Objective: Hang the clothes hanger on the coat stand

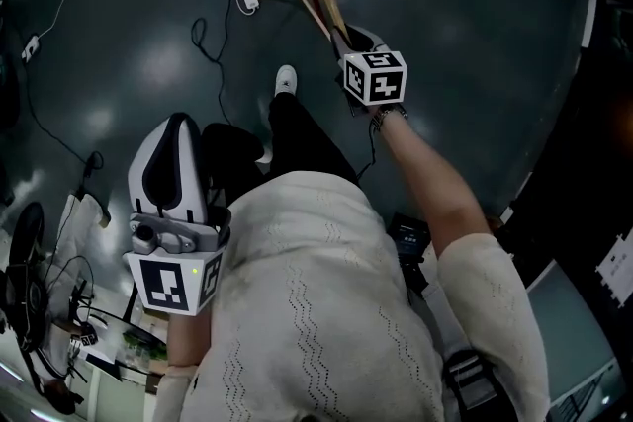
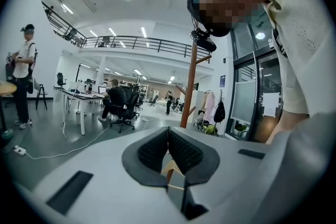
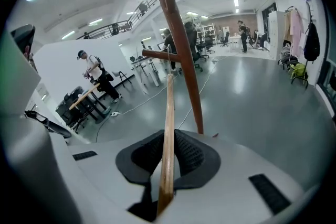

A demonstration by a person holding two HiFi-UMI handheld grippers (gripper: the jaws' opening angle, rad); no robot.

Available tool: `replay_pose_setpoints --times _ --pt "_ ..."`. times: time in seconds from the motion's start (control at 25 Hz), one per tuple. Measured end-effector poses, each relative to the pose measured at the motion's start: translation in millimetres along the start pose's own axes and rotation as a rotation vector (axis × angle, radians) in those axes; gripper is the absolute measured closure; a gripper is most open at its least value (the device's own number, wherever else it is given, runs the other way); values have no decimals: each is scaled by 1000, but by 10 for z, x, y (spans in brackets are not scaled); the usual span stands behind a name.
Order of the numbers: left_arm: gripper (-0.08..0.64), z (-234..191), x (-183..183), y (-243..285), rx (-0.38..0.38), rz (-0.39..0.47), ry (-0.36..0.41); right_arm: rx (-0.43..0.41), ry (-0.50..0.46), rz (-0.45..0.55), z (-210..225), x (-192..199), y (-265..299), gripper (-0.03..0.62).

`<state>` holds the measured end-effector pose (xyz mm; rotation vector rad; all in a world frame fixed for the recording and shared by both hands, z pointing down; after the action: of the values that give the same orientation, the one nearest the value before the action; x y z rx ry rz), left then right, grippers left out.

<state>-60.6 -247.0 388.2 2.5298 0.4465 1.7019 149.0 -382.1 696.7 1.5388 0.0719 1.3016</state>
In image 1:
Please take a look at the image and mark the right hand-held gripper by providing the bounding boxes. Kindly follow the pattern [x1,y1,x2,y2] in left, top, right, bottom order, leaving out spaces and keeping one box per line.
[329,24,409,118]

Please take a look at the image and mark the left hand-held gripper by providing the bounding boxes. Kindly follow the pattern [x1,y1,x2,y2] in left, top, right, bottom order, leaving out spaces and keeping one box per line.
[123,112,233,317]

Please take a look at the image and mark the person's right forearm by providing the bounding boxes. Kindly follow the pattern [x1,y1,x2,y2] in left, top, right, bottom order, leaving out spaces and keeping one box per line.
[371,106,492,258]

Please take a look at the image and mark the person's left forearm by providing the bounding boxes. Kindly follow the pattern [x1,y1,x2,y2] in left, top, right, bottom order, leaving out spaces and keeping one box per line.
[165,303,215,370]

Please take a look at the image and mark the person's white shoe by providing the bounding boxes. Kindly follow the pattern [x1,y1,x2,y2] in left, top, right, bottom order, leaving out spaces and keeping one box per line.
[273,63,300,98]

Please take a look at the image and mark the person's black trousers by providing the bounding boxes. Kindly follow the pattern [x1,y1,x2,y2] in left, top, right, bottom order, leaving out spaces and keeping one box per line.
[201,91,361,194]

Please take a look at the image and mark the white cloth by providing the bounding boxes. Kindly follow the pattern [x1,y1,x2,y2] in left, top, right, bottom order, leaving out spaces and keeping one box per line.
[45,190,111,312]

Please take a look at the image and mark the round glass table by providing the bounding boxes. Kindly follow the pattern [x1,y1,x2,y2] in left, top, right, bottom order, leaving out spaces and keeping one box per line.
[82,304,170,384]

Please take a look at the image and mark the white power adapter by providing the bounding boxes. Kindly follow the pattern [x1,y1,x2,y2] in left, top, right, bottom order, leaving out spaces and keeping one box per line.
[21,34,42,63]

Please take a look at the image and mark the person's cream knit sweater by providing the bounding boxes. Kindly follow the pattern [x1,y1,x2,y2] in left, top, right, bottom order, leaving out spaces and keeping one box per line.
[152,170,553,422]

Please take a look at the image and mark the black waist device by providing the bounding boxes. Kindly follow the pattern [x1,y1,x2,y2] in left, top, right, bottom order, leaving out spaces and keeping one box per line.
[387,211,430,295]

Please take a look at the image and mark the white paper door notice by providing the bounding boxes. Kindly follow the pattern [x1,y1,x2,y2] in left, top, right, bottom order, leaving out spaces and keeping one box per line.
[595,226,633,312]

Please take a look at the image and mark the silver bracelet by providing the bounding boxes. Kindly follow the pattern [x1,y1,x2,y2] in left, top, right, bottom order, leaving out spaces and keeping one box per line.
[370,106,409,130]

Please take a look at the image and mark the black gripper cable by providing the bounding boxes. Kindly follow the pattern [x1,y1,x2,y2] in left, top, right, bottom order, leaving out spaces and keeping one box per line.
[354,113,381,180]

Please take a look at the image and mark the black floor cable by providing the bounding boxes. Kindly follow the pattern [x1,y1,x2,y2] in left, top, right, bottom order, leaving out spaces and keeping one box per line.
[191,0,238,127]
[12,14,105,172]

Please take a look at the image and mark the black strap buckle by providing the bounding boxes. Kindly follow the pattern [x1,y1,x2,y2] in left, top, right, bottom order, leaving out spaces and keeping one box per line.
[442,349,501,422]

